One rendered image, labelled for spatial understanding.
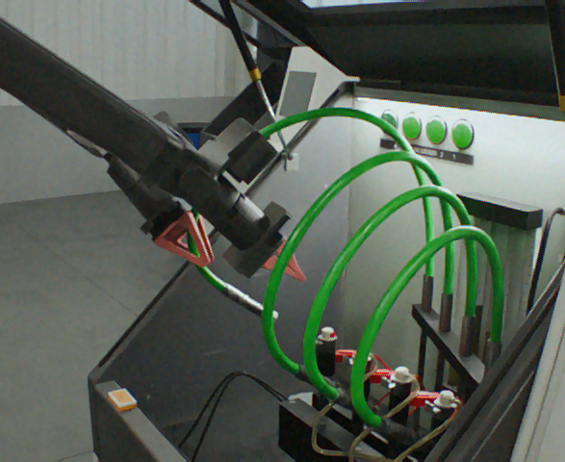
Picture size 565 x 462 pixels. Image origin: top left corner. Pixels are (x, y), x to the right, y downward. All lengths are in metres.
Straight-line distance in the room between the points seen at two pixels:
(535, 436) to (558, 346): 0.10
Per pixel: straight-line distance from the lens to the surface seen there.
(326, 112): 1.02
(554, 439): 0.77
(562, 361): 0.76
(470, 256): 0.93
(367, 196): 1.35
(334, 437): 1.00
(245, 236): 0.89
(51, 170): 7.64
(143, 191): 1.02
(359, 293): 1.41
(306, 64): 4.09
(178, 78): 8.20
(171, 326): 1.25
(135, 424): 1.10
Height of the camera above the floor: 1.50
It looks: 14 degrees down
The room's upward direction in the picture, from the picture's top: 1 degrees clockwise
